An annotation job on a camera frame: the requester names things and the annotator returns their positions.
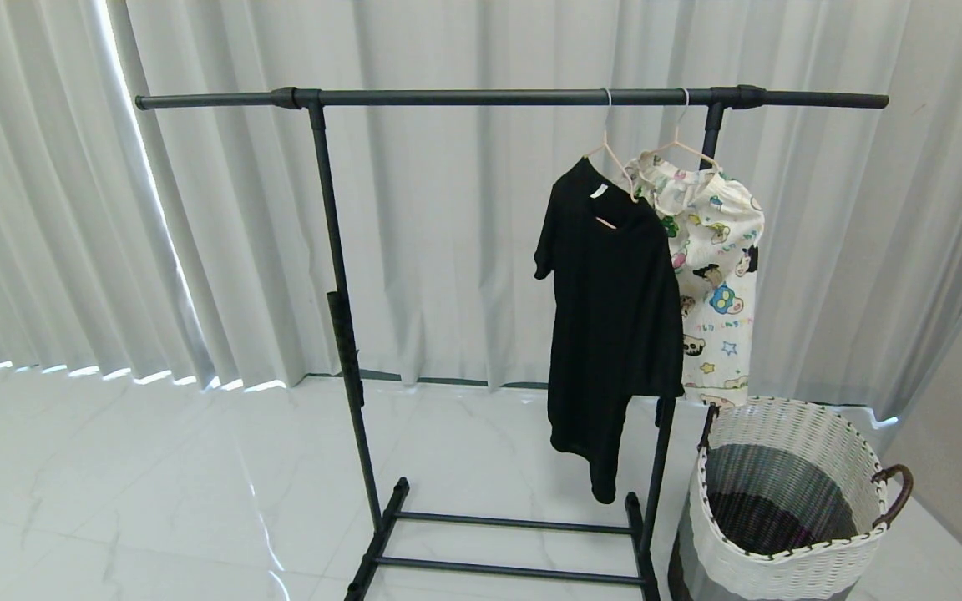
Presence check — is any black garment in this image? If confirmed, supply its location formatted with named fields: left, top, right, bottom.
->
left=534, top=157, right=686, bottom=506

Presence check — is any pink clothes hanger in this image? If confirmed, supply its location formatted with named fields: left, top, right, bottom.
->
left=648, top=88, right=724, bottom=172
left=583, top=88, right=640, bottom=230

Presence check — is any cream printed garment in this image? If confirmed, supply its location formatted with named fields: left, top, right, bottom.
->
left=621, top=152, right=766, bottom=410

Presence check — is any black clothes rack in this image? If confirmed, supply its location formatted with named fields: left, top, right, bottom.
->
left=134, top=85, right=889, bottom=601

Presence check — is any white laundry basket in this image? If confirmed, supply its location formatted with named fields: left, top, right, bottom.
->
left=669, top=396, right=914, bottom=601

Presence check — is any white curtain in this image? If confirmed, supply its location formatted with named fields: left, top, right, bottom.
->
left=0, top=0, right=962, bottom=422

